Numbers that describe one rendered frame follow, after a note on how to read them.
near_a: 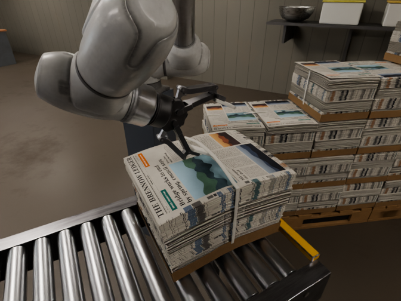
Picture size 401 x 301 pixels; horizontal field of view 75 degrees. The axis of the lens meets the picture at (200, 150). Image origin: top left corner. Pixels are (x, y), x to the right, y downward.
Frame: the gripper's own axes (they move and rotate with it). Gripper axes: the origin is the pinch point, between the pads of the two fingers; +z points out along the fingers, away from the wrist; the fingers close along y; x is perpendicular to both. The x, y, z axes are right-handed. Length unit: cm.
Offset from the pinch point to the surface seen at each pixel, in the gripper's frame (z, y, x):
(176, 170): -7.1, 13.6, 0.7
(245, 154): 11.3, 4.4, 2.6
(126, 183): 48, 102, -136
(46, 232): -28, 51, -19
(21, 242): -34, 55, -19
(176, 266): -5.1, 32.7, 14.2
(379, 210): 174, 24, -7
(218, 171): 0.5, 9.2, 6.7
